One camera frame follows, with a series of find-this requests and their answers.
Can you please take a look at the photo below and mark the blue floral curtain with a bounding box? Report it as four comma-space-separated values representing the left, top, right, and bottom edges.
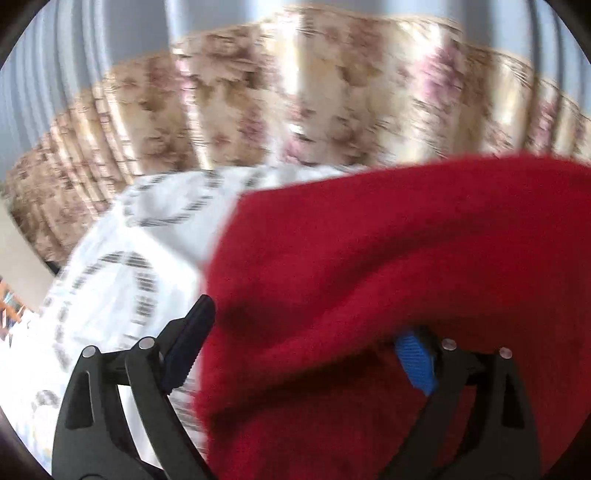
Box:
1, 1, 590, 263

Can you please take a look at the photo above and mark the wooden chair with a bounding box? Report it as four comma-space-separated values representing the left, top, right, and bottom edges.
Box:
0, 279, 27, 333

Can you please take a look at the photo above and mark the patterned white blue bedsheet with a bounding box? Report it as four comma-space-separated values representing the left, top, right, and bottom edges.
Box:
1, 165, 346, 469

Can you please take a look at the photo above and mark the beige leaning board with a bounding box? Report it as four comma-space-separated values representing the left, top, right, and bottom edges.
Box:
0, 203, 54, 311

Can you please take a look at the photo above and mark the red knitted sweater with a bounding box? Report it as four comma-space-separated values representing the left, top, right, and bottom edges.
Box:
195, 155, 590, 479

